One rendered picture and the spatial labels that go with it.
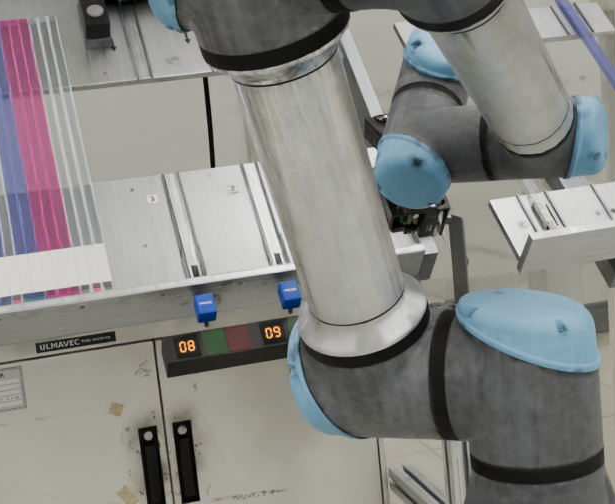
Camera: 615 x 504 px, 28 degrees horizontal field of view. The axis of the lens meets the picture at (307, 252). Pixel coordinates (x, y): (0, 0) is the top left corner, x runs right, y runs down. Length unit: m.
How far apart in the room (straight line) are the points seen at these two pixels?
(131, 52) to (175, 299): 0.44
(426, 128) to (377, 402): 0.28
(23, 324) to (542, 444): 0.74
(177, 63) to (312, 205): 0.90
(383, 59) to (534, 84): 2.66
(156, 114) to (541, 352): 2.59
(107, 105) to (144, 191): 1.84
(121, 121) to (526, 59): 2.59
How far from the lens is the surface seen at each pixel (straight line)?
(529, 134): 1.12
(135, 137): 3.54
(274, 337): 1.58
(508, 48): 0.99
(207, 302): 1.57
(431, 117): 1.22
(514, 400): 1.06
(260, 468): 2.00
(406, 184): 1.21
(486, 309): 1.06
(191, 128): 3.56
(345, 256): 1.01
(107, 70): 1.84
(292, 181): 0.98
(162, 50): 1.88
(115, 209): 1.67
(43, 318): 1.58
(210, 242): 1.64
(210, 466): 1.99
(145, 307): 1.60
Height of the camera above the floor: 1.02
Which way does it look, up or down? 10 degrees down
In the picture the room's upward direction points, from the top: 6 degrees counter-clockwise
